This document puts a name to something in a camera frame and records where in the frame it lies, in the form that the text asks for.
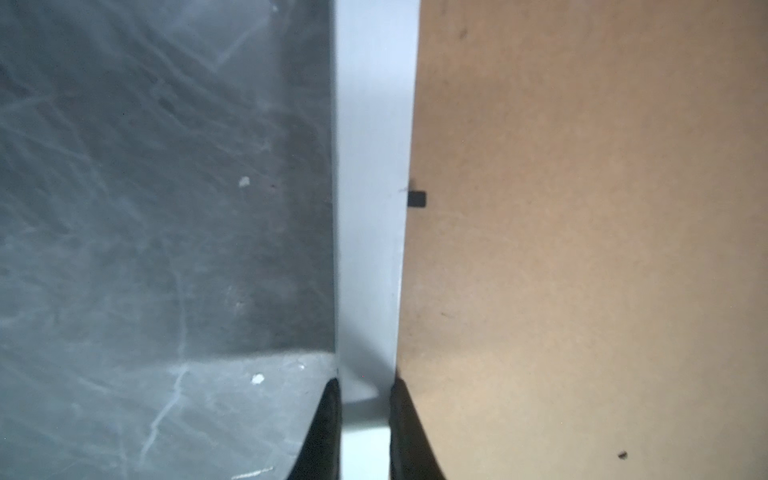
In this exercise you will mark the brown backing board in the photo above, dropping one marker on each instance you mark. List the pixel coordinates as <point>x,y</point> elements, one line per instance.
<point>585,292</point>

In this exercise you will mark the white picture frame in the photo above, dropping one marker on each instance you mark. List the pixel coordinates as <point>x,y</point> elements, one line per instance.
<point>374,56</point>

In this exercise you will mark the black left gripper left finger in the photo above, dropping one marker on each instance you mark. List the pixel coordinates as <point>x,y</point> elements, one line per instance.
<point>319,457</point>

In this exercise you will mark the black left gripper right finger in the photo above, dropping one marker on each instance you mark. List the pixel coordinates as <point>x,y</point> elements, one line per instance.
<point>411,455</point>

